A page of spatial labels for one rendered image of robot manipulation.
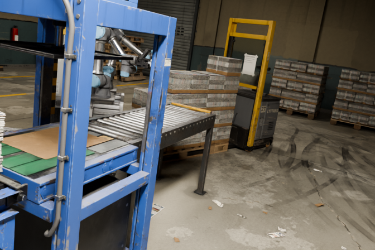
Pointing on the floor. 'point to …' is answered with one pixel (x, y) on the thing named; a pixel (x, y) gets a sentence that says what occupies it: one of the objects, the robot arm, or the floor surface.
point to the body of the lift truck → (265, 123)
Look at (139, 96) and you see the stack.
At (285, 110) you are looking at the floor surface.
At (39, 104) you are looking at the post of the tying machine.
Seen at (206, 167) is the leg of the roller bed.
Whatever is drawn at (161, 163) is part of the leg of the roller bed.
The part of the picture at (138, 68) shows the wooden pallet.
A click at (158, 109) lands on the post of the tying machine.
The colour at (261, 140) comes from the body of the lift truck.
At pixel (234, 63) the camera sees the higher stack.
